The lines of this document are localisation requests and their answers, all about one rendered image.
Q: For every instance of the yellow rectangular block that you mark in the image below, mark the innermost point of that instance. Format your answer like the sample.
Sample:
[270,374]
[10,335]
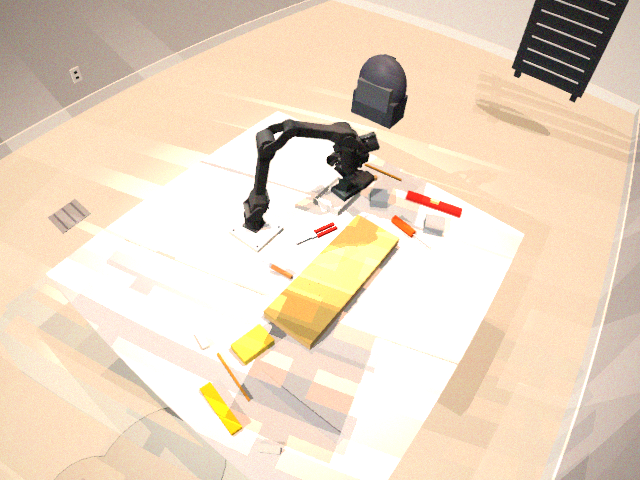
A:
[252,344]

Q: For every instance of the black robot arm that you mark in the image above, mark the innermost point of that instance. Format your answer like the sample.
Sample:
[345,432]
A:
[347,142]

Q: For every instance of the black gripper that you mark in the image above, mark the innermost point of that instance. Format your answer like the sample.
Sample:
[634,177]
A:
[363,179]

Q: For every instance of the yellow rectangular bar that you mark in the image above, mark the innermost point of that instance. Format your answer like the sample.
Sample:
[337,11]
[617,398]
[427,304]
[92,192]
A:
[221,409]

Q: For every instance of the orange wooden handle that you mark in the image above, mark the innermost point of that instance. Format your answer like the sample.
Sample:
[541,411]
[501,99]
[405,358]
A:
[277,269]

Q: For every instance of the red spirit level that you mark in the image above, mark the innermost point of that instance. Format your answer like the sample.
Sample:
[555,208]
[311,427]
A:
[434,204]

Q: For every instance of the orange-handled awl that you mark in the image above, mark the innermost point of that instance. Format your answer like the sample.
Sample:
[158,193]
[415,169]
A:
[406,228]

